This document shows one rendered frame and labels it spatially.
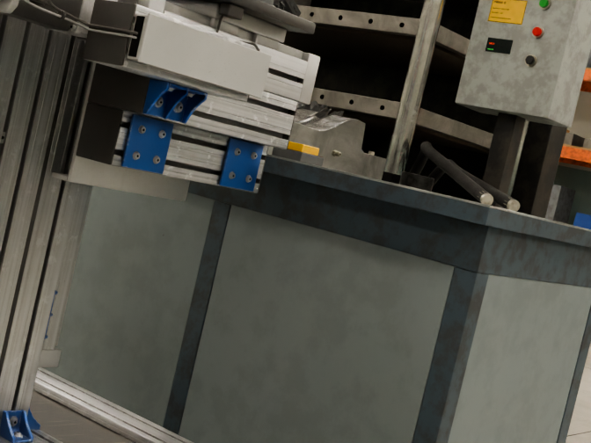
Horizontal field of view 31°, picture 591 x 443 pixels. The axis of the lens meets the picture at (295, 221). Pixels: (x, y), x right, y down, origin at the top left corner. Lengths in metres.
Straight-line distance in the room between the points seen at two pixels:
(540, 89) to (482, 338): 1.08
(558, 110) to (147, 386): 1.35
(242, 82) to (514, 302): 0.82
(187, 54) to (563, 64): 1.64
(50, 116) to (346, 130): 1.00
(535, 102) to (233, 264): 1.06
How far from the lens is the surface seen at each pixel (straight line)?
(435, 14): 3.09
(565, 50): 3.02
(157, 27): 1.52
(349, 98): 3.26
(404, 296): 2.10
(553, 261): 2.30
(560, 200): 8.75
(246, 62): 1.65
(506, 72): 3.08
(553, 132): 3.76
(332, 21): 3.36
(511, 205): 2.56
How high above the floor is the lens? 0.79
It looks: 3 degrees down
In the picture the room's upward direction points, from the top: 13 degrees clockwise
